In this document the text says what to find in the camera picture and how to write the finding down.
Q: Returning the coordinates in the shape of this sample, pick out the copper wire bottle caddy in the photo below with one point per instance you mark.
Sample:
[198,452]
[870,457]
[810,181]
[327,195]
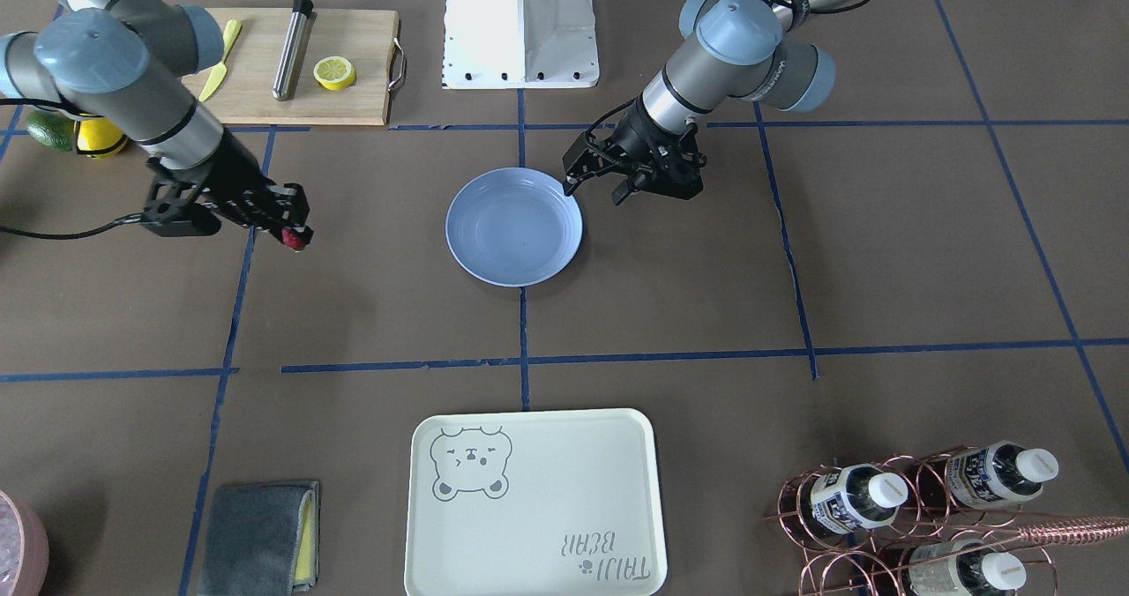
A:
[871,562]

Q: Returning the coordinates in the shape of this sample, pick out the dark syrup bottle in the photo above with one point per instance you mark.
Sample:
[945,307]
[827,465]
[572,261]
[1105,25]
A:
[994,477]
[963,568]
[848,501]

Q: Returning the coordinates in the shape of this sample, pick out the cream tray with bear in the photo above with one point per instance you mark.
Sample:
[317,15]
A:
[561,502]

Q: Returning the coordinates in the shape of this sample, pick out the blue ceramic plate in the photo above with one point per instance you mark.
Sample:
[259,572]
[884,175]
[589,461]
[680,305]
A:
[513,227]

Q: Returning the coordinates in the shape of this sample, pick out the dark grey folded cloth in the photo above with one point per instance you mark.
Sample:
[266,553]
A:
[263,539]

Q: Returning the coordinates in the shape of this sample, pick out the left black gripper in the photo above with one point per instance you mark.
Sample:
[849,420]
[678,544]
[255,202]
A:
[631,136]

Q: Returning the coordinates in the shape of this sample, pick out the wooden cutting board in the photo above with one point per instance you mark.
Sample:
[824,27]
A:
[366,38]

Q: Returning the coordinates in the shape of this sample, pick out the yellow plastic knife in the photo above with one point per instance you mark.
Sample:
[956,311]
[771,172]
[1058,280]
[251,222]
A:
[218,73]

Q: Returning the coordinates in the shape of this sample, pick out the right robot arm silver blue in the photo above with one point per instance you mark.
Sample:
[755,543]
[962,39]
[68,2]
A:
[124,60]

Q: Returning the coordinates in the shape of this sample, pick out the lemon half slice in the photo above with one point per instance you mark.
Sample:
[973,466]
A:
[334,73]

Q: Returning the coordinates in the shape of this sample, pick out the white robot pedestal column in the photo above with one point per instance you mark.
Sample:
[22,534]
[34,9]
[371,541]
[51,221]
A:
[519,44]

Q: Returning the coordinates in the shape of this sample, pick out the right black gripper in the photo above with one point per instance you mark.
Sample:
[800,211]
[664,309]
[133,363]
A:
[228,174]

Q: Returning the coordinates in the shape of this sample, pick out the dark syrup bottle middle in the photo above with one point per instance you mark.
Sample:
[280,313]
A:
[848,501]

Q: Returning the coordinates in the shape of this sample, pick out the yellow lemon upper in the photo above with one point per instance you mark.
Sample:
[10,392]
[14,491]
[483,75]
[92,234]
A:
[98,138]

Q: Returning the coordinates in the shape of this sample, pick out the red strawberry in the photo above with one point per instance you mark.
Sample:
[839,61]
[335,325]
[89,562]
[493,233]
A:
[292,240]

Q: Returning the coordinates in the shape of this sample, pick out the green lime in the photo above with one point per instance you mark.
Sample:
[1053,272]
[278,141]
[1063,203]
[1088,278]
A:
[51,130]

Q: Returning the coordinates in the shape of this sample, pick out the pink bowl of ice cubes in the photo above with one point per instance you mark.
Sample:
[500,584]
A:
[25,548]

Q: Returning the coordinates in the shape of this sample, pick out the black handled knife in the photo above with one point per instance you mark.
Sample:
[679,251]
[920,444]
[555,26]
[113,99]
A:
[288,66]

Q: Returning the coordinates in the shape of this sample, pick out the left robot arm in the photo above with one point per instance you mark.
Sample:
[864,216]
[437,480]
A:
[731,49]

